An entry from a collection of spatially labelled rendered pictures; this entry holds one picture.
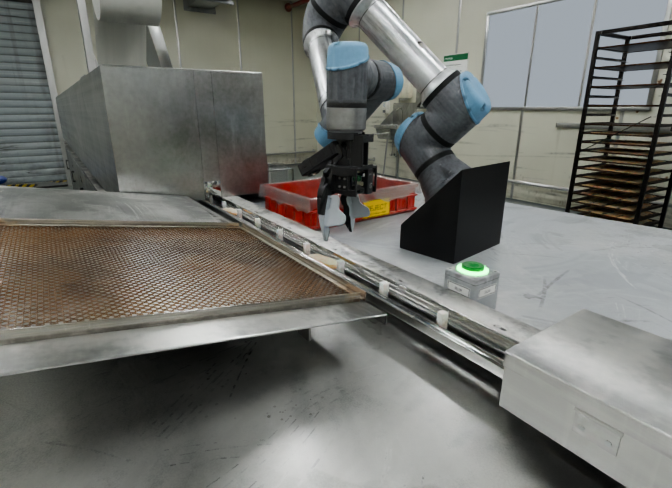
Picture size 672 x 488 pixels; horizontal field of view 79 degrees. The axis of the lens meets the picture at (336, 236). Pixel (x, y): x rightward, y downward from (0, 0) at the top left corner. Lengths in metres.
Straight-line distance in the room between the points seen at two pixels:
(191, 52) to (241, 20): 1.13
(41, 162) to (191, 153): 6.33
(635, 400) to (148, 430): 0.51
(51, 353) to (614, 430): 0.52
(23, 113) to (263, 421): 7.37
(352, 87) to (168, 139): 0.88
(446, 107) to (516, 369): 0.71
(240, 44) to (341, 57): 7.74
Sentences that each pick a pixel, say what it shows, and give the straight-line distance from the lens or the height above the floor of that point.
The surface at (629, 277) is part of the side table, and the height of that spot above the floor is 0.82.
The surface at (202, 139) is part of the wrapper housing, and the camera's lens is 1.54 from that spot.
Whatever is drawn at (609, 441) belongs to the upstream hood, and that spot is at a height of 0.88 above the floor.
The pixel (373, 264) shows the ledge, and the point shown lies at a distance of 0.87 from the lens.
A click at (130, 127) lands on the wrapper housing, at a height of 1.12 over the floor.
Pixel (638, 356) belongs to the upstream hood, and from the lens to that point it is 0.57.
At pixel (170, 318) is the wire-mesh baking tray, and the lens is 0.52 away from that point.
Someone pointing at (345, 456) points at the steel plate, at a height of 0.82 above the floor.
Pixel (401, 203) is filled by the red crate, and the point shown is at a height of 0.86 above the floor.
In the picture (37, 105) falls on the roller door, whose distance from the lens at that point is 7.73.
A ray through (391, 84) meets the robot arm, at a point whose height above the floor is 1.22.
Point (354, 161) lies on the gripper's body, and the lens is 0.77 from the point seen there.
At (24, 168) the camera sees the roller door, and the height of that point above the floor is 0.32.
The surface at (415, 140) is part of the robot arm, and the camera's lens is 1.11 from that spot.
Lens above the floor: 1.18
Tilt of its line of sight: 17 degrees down
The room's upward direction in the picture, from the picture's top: straight up
